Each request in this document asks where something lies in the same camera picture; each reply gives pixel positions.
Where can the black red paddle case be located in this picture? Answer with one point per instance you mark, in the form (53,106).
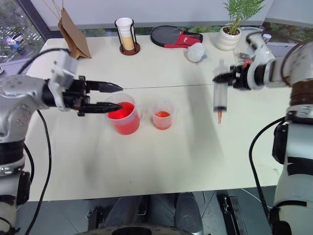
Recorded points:
(166,35)

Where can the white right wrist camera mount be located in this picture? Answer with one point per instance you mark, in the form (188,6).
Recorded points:
(262,52)

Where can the small clear cup red liquid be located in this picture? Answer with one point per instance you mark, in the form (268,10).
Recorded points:
(162,120)

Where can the large clear cup red liquid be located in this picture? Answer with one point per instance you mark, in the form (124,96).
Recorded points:
(123,120)

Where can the small white cup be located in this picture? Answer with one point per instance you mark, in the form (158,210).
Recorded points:
(267,38)

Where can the black metal frame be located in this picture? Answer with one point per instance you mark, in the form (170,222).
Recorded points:
(232,213)

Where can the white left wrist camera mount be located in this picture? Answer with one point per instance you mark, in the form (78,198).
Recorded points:
(65,65)

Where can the brown paper bag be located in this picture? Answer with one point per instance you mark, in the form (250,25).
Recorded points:
(75,39)

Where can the white crumpled cloth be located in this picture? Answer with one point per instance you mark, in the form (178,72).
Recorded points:
(195,52)

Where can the clear plastic syringe orange tip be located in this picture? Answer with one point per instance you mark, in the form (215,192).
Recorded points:
(220,98)

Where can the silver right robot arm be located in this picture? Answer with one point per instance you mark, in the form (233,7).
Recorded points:
(296,156)

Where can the green leafy plant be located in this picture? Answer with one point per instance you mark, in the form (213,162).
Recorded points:
(240,11)

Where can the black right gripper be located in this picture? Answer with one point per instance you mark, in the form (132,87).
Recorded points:
(244,78)

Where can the white ribbed plant pot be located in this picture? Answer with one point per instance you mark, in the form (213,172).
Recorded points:
(227,40)

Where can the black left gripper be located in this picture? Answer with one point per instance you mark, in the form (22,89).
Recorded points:
(73,94)

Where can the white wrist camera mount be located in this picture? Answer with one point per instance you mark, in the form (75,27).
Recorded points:
(65,65)
(262,52)

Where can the stack of paper cups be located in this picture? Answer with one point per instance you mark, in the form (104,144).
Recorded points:
(126,31)

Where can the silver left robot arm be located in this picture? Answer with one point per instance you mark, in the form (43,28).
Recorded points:
(14,98)

